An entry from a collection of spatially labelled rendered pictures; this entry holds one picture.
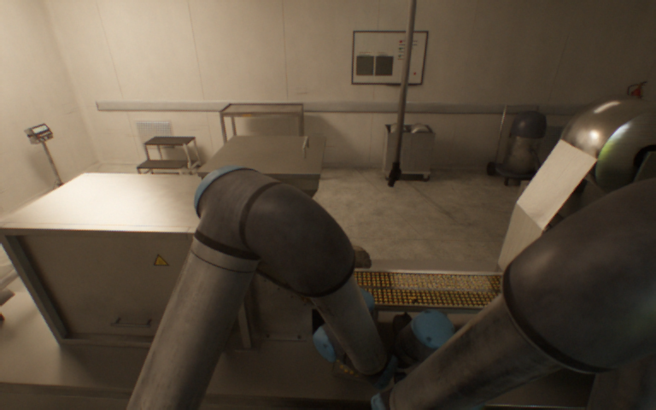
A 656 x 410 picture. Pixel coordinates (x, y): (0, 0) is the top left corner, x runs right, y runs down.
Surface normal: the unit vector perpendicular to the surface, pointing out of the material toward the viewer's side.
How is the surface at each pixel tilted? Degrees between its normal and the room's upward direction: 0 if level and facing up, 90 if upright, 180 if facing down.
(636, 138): 90
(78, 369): 0
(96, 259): 90
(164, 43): 90
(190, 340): 68
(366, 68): 90
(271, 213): 45
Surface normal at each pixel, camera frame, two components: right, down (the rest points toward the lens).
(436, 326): 0.13, -0.68
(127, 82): -0.04, 0.48
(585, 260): -0.72, -0.38
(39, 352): 0.00, -0.88
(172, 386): 0.18, 0.08
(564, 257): -0.79, -0.48
